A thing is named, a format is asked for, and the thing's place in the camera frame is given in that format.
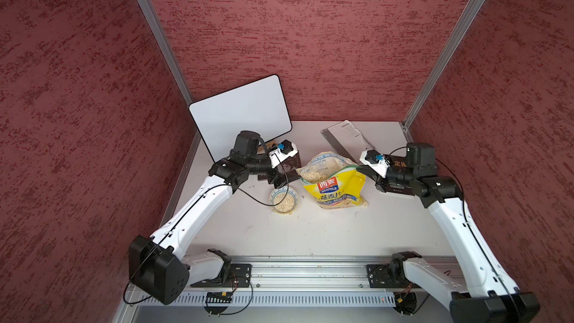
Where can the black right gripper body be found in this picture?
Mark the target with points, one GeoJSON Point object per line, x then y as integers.
{"type": "Point", "coordinates": [400, 176]}

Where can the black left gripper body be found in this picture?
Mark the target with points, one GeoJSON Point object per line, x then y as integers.
{"type": "Point", "coordinates": [272, 177]}

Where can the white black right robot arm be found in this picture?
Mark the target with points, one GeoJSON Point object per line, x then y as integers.
{"type": "Point", "coordinates": [489, 294]}

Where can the aluminium left corner post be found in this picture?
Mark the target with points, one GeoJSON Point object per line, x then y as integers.
{"type": "Point", "coordinates": [161, 39]}

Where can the white paper manual booklet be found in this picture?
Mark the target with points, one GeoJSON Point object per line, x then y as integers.
{"type": "Point", "coordinates": [347, 140]}

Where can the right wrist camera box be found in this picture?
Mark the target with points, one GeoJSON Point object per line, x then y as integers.
{"type": "Point", "coordinates": [373, 164]}

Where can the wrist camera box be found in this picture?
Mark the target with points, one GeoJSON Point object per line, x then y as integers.
{"type": "Point", "coordinates": [373, 164]}
{"type": "Point", "coordinates": [281, 152]}

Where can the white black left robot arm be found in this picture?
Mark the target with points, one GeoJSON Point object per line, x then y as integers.
{"type": "Point", "coordinates": [155, 262]}

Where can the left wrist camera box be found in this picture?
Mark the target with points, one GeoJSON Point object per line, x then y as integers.
{"type": "Point", "coordinates": [281, 152]}

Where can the yellow oats bag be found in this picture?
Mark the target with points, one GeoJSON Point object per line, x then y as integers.
{"type": "Point", "coordinates": [333, 181]}

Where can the white board with black rim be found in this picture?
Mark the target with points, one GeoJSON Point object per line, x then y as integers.
{"type": "Point", "coordinates": [259, 107]}

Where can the black Murphy's law book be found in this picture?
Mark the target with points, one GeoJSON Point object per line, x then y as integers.
{"type": "Point", "coordinates": [396, 161]}

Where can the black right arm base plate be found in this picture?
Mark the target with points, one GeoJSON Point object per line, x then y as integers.
{"type": "Point", "coordinates": [380, 277]}

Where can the aluminium right corner post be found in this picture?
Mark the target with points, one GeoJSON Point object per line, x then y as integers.
{"type": "Point", "coordinates": [460, 29]}

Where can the aluminium front rail frame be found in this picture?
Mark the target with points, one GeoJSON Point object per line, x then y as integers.
{"type": "Point", "coordinates": [297, 281]}

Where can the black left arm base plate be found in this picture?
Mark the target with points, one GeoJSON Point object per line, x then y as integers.
{"type": "Point", "coordinates": [234, 275]}

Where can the aluminium corner post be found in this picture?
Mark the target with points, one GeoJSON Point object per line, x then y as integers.
{"type": "Point", "coordinates": [460, 29]}
{"type": "Point", "coordinates": [161, 39]}

